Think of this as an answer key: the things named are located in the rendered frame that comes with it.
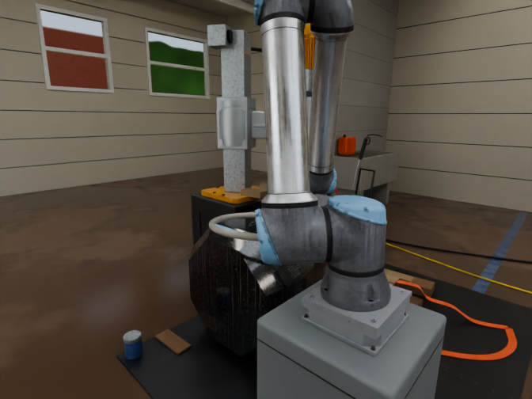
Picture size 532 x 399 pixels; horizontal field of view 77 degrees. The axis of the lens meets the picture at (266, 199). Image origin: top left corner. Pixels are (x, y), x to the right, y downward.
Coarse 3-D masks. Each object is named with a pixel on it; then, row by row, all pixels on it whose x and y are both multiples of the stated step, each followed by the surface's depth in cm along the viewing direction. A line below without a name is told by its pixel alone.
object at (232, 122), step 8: (216, 112) 273; (224, 112) 263; (232, 112) 261; (240, 112) 261; (248, 112) 264; (256, 112) 265; (224, 120) 264; (232, 120) 262; (240, 120) 262; (256, 120) 267; (264, 120) 265; (224, 128) 266; (232, 128) 264; (240, 128) 264; (256, 128) 268; (264, 128) 267; (224, 136) 267; (232, 136) 265; (240, 136) 265; (256, 136) 270; (264, 136) 268
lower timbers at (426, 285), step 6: (414, 276) 284; (414, 282) 274; (420, 282) 274; (426, 282) 274; (432, 282) 274; (408, 288) 273; (414, 288) 270; (426, 288) 264; (432, 288) 268; (420, 294) 268; (426, 294) 265; (414, 300) 244; (420, 300) 244
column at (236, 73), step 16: (240, 32) 252; (224, 48) 258; (240, 48) 255; (224, 64) 261; (240, 64) 258; (224, 80) 264; (240, 80) 261; (224, 96) 267; (240, 96) 264; (224, 160) 279; (240, 160) 276; (224, 176) 283; (240, 176) 279
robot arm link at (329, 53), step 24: (336, 0) 81; (312, 24) 87; (336, 24) 84; (336, 48) 89; (336, 72) 93; (312, 96) 100; (336, 96) 97; (312, 120) 104; (336, 120) 103; (312, 144) 108; (312, 168) 113; (312, 192) 117
